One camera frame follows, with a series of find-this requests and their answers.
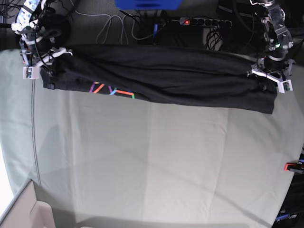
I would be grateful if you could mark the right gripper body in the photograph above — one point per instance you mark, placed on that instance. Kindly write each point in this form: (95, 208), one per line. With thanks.
(32, 37)

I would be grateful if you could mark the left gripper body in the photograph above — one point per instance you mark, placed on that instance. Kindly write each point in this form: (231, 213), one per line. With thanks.
(272, 55)

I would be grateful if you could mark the black t-shirt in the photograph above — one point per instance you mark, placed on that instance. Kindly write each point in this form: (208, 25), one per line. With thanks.
(165, 75)

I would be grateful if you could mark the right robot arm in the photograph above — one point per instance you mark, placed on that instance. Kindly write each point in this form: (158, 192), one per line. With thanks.
(38, 10)

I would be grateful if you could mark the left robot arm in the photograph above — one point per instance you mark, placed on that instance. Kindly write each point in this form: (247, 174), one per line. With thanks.
(277, 36)

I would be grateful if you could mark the black round bag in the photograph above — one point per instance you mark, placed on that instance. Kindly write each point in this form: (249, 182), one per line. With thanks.
(57, 28)

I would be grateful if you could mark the black power strip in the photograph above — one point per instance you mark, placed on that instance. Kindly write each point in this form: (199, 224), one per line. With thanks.
(206, 23)

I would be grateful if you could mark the blue plastic box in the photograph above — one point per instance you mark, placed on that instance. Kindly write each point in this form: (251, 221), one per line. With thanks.
(147, 4)

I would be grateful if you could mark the red black clamp right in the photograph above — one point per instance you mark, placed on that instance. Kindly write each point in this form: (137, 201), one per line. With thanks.
(294, 167)

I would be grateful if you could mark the light green table cloth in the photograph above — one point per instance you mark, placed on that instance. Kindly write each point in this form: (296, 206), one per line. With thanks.
(112, 162)

